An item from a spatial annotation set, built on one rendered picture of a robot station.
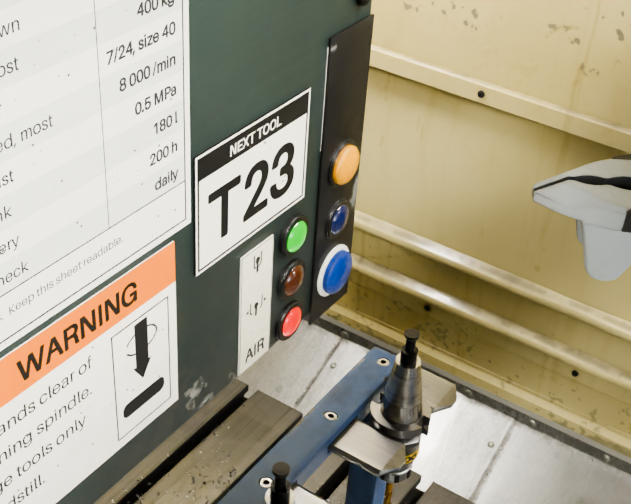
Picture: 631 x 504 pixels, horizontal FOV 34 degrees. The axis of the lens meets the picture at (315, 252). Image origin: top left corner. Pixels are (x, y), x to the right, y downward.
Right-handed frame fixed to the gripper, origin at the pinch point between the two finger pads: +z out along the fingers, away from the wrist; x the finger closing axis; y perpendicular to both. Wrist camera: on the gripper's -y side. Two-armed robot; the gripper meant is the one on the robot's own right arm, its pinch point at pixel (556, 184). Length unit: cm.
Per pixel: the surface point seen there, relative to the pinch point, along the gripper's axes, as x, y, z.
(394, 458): 18.9, 44.1, 5.1
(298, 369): 75, 84, 17
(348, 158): -0.3, -0.7, 12.5
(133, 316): -15.5, 0.3, 22.1
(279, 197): -5.2, -0.6, 16.1
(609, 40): 64, 17, -18
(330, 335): 81, 81, 12
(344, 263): 0.1, 7.3, 12.1
